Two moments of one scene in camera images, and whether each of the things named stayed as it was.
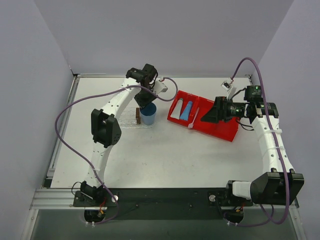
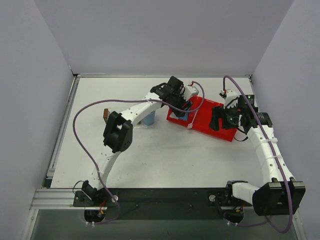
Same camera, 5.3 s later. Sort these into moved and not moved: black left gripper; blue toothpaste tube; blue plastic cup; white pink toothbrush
Moved: black left gripper
Not moved: blue plastic cup; blue toothpaste tube; white pink toothbrush
